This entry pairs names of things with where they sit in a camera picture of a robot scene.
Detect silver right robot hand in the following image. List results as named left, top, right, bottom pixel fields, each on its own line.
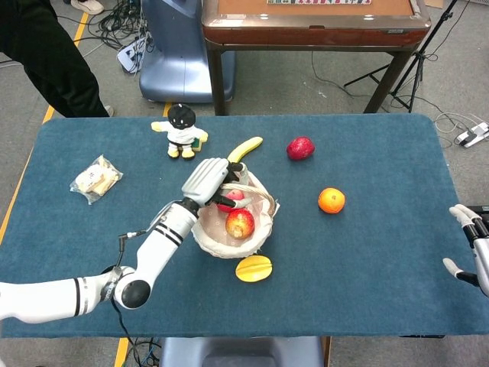
left=442, top=203, right=489, bottom=298

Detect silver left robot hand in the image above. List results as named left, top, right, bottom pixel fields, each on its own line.
left=180, top=157, right=253, bottom=210

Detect white cloth-lined wicker basket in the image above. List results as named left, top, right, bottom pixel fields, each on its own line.
left=190, top=163, right=281, bottom=260

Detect orange fruit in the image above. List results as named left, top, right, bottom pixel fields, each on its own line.
left=317, top=187, right=346, bottom=215

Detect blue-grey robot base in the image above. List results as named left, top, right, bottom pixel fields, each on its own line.
left=138, top=0, right=236, bottom=104

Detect pink peach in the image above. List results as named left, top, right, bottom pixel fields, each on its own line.
left=216, top=190, right=245, bottom=214

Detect black box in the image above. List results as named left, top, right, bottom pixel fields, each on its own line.
left=464, top=205, right=489, bottom=226

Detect black-headed plush doll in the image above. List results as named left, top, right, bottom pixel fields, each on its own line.
left=151, top=102, right=209, bottom=161

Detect yellow banana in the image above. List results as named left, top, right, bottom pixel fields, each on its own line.
left=227, top=136, right=264, bottom=164

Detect bright red apple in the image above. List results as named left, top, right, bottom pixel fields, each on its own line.
left=225, top=208, right=256, bottom=240

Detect dark red apple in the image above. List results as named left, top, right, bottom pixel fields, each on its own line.
left=286, top=136, right=316, bottom=161

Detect yellow starfruit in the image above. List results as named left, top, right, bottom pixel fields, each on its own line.
left=235, top=255, right=274, bottom=284

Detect clear bag of snacks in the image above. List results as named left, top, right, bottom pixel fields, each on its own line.
left=69, top=154, right=125, bottom=206

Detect blue table cloth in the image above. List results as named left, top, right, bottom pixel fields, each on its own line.
left=0, top=113, right=489, bottom=339

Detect white power strip with plugs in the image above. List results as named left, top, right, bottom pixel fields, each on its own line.
left=116, top=36, right=152, bottom=73

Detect blue-grey robot torso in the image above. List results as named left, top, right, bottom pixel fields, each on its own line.
left=159, top=336, right=325, bottom=367

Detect brown mahjong table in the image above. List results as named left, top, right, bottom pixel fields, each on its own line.
left=201, top=0, right=432, bottom=115

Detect person's black trouser leg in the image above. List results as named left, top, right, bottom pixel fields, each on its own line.
left=0, top=0, right=111, bottom=119

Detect black tripod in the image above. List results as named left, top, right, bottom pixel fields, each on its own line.
left=343, top=0, right=459, bottom=114

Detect white shoe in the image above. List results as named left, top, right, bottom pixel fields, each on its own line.
left=70, top=0, right=105, bottom=15

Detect row of mahjong tiles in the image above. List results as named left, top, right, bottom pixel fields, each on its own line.
left=266, top=0, right=372, bottom=6

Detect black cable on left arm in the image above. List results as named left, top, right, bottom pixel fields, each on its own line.
left=109, top=229, right=148, bottom=347

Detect white floor cable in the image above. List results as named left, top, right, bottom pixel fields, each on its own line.
left=433, top=112, right=481, bottom=148

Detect thin black floor cable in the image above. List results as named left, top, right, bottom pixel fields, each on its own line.
left=310, top=51, right=368, bottom=99

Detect tangle of black cables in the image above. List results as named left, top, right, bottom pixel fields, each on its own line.
left=86, top=0, right=154, bottom=50

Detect cables under table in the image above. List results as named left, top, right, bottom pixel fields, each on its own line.
left=128, top=336, right=164, bottom=367

